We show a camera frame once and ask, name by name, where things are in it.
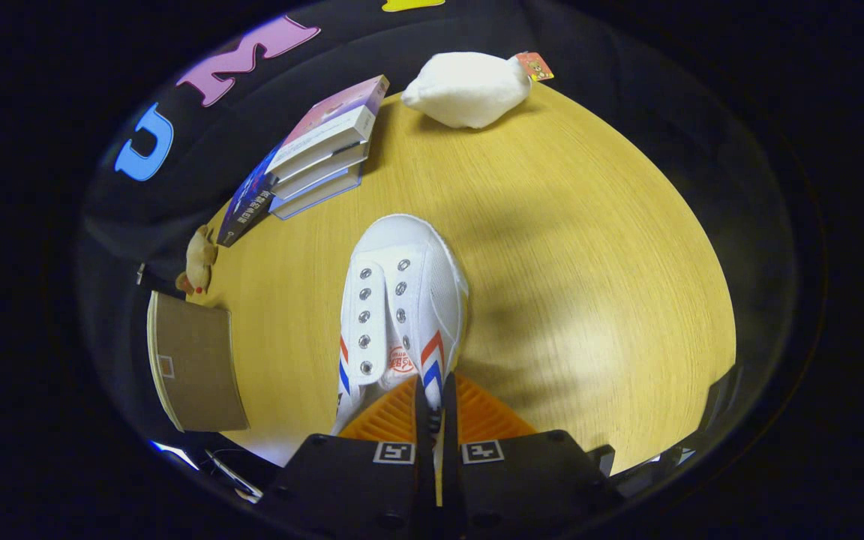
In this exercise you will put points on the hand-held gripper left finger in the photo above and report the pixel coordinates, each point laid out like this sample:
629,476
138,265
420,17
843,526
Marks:
349,487

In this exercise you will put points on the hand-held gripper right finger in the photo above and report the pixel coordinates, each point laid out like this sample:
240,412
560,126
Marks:
529,487

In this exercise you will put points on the beige fabric storage box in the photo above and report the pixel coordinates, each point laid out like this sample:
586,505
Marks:
199,367

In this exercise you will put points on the white canvas shoe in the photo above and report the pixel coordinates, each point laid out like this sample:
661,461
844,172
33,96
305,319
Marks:
409,300

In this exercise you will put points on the computer monitor screen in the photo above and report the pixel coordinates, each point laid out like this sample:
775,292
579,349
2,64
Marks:
175,454

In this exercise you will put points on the black rectangular object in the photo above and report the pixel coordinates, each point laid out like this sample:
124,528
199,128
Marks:
723,397

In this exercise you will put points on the brown plush toy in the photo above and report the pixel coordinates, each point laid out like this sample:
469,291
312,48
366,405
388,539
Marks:
199,259

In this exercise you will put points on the light blue cover book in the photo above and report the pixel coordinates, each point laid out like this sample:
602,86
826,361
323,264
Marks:
319,196

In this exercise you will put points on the silver clip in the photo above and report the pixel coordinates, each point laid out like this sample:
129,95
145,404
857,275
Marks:
140,274

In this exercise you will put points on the dark blue book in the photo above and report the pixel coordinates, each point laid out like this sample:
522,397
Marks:
248,202

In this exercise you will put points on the white book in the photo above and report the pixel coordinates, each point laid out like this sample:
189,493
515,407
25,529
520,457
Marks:
323,171

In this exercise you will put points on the pink cover book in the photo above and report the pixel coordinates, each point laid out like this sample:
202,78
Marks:
327,124

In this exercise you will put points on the white plush toy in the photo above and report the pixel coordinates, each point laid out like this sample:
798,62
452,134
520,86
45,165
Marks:
466,90

